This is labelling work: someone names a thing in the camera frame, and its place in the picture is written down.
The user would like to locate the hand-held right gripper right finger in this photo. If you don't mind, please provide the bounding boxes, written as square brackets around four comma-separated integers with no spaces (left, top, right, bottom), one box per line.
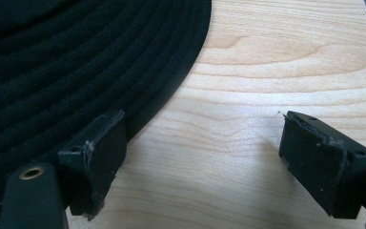
[278,111,366,219]

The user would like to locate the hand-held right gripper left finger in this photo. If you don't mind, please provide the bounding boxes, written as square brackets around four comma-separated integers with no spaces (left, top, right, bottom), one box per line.
[57,110,128,221]

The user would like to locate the black stitched fabric hat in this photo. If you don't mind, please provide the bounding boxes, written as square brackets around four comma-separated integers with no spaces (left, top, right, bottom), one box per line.
[0,0,213,215]

